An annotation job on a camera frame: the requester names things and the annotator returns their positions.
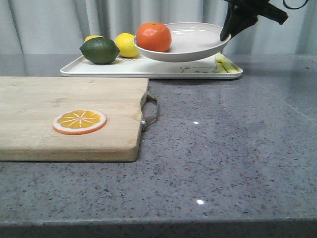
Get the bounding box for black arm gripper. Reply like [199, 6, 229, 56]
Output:
[220, 0, 288, 41]

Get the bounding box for beige round plate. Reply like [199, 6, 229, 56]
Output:
[133, 22, 231, 62]

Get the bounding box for whole orange fruit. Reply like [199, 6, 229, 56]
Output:
[135, 22, 172, 52]

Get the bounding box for white rectangular tray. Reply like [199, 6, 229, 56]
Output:
[60, 55, 243, 79]

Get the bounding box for yellow-green vegetable sticks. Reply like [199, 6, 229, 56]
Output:
[215, 53, 238, 73]

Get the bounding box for dark green lime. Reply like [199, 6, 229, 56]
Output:
[80, 37, 119, 64]

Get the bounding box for partly hidden yellow lemon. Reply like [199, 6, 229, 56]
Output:
[84, 35, 103, 43]

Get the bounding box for orange slice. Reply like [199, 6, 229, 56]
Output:
[52, 109, 107, 135]

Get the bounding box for wooden cutting board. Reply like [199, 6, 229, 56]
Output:
[0, 76, 149, 162]

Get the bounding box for black cable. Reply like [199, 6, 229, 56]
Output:
[282, 0, 310, 10]

